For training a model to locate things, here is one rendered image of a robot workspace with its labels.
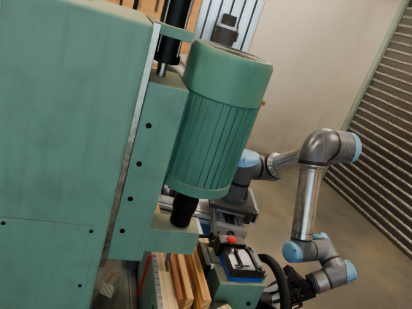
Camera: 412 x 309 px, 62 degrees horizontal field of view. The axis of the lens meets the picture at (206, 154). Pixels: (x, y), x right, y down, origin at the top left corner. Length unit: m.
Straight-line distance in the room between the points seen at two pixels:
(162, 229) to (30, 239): 0.28
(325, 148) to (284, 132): 3.74
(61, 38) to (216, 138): 0.33
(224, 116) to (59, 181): 0.33
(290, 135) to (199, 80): 4.41
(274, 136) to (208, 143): 4.25
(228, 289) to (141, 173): 0.41
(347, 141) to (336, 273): 0.46
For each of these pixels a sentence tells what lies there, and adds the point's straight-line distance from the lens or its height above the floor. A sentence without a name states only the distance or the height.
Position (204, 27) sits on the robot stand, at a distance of 1.57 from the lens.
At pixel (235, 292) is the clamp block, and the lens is 0.98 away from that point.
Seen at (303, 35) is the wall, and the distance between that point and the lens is 4.67.
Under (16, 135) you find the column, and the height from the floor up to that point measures 1.29.
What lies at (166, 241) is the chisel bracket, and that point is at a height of 1.04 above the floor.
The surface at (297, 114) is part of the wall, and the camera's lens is 4.96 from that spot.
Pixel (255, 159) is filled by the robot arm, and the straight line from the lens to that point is 1.53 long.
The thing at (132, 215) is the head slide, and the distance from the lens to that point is 0.77.
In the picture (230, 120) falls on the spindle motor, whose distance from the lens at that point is 0.69.
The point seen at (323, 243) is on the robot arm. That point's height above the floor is 0.93.
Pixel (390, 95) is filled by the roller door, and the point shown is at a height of 1.31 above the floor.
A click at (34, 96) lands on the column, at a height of 1.36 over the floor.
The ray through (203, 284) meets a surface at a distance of 0.90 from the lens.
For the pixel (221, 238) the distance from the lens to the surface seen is 1.00.
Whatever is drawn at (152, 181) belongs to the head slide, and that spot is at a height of 1.22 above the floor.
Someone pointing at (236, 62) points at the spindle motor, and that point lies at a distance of 0.66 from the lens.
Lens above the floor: 1.57
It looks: 22 degrees down
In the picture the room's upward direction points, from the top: 18 degrees clockwise
